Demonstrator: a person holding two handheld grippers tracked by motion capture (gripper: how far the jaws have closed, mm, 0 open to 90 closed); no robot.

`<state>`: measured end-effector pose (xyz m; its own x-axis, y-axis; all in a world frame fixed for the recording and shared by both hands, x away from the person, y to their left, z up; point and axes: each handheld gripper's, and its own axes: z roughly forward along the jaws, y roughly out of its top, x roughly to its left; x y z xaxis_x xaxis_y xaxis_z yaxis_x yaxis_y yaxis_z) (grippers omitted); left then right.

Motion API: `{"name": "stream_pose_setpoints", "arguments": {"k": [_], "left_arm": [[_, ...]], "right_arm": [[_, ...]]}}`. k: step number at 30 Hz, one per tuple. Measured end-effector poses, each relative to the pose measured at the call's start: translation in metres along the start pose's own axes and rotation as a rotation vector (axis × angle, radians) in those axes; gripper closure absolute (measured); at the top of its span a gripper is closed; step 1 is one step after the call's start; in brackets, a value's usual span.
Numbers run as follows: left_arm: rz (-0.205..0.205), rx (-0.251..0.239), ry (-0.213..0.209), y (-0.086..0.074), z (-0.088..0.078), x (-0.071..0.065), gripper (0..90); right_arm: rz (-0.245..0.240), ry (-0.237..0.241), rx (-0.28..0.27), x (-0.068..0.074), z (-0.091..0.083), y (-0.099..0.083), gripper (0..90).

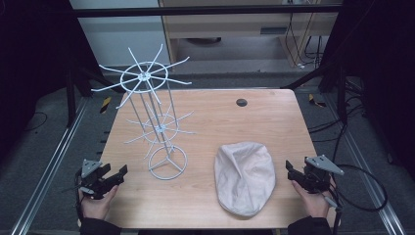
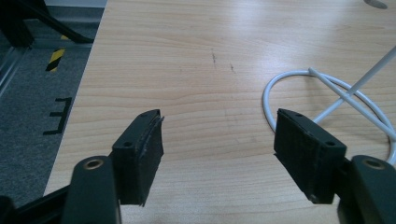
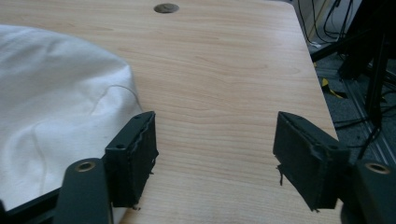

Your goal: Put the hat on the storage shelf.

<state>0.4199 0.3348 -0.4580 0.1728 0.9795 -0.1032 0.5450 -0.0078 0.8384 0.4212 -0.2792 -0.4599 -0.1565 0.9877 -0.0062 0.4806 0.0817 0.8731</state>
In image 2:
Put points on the grey round object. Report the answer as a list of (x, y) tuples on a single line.
[(376, 3)]

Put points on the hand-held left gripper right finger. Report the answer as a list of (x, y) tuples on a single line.
[(306, 155)]

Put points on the black stand leg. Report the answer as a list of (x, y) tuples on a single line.
[(18, 18)]

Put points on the yellow and black hazard tape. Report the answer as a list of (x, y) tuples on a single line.
[(56, 59)]

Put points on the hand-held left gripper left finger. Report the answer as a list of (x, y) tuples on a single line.
[(137, 161)]

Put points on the black tape floor mark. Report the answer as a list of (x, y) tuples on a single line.
[(63, 115)]

